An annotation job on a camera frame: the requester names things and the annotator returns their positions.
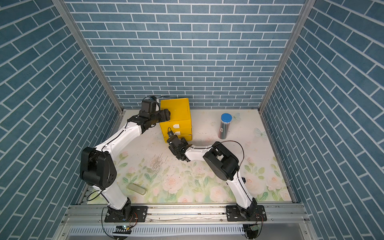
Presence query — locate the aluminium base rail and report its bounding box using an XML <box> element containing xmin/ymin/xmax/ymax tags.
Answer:
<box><xmin>54</xmin><ymin>202</ymin><xmax>316</xmax><ymax>240</ymax></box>

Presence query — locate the grey green stapler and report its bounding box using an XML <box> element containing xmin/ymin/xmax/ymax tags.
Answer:
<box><xmin>127</xmin><ymin>183</ymin><xmax>147</xmax><ymax>196</ymax></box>

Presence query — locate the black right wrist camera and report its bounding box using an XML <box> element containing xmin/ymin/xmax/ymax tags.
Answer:
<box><xmin>168</xmin><ymin>127</ymin><xmax>175</xmax><ymax>138</ymax></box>

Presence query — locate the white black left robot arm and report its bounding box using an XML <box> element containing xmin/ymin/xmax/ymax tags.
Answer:
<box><xmin>80</xmin><ymin>109</ymin><xmax>171</xmax><ymax>222</ymax></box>

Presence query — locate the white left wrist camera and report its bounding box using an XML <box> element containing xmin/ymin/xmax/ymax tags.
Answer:
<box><xmin>141</xmin><ymin>96</ymin><xmax>160</xmax><ymax>114</ymax></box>

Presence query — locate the aluminium corner post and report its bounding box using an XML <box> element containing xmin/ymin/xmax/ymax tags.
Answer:
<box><xmin>259</xmin><ymin>0</ymin><xmax>316</xmax><ymax>114</ymax></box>
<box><xmin>52</xmin><ymin>0</ymin><xmax>124</xmax><ymax>114</ymax></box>

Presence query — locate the clear pencil tube blue lid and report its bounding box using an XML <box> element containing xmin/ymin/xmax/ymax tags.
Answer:
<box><xmin>219</xmin><ymin>113</ymin><xmax>233</xmax><ymax>140</ymax></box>

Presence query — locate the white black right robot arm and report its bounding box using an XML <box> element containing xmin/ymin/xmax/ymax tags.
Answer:
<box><xmin>167</xmin><ymin>135</ymin><xmax>267</xmax><ymax>222</ymax></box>

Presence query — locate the aluminium corner post right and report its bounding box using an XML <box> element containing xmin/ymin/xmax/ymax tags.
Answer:
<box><xmin>259</xmin><ymin>0</ymin><xmax>316</xmax><ymax>114</ymax></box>

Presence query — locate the aluminium corner post left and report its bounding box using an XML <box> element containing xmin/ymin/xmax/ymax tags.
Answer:
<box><xmin>52</xmin><ymin>0</ymin><xmax>124</xmax><ymax>114</ymax></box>

